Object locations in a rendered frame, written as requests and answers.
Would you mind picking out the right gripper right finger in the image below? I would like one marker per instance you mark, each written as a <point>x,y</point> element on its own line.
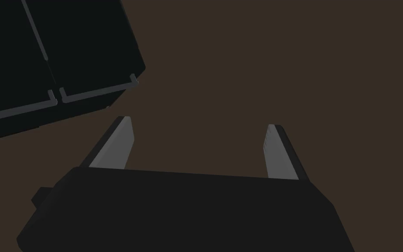
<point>281,157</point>

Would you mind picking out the black cupboard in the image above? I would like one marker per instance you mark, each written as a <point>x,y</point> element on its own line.
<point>64,49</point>

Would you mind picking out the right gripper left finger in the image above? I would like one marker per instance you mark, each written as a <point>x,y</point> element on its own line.
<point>113,148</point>

